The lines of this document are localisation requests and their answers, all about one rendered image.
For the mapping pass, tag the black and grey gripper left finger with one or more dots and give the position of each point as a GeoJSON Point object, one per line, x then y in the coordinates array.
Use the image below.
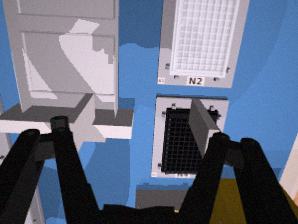
{"type": "Point", "coordinates": [21, 169]}

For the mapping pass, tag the clear multiwell plate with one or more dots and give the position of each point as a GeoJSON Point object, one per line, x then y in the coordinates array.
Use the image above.
{"type": "Point", "coordinates": [201, 22]}

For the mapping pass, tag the blue bench mat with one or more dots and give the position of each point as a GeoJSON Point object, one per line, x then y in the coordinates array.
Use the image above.
{"type": "Point", "coordinates": [263, 101]}

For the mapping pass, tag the olive-brown open-top bin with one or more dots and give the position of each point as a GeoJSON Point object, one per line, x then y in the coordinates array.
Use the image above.
{"type": "Point", "coordinates": [228, 207]}

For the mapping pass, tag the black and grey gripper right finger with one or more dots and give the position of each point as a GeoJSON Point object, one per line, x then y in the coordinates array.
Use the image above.
{"type": "Point", "coordinates": [262, 197]}

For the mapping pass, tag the black multi-well plate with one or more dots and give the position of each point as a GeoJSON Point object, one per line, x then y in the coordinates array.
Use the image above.
{"type": "Point", "coordinates": [179, 147]}

